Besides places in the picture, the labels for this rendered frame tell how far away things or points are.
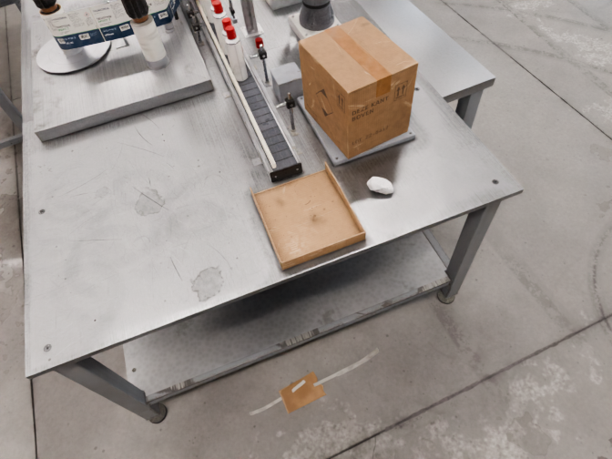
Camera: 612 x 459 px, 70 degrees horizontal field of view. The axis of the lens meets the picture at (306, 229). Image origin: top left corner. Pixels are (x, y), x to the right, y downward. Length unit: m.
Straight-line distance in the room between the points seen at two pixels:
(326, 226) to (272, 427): 0.97
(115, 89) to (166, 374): 1.13
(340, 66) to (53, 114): 1.11
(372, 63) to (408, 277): 0.95
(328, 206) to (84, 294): 0.76
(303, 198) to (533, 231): 1.42
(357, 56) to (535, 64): 2.21
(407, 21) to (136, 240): 1.44
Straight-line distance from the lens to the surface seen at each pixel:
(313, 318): 1.85
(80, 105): 1.93
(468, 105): 1.92
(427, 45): 2.00
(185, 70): 1.90
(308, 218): 1.34
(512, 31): 3.76
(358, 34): 1.51
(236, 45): 1.69
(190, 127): 1.72
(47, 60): 2.23
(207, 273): 1.30
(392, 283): 1.92
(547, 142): 2.94
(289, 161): 1.44
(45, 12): 2.14
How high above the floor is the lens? 1.93
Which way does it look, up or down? 56 degrees down
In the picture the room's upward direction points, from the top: 8 degrees counter-clockwise
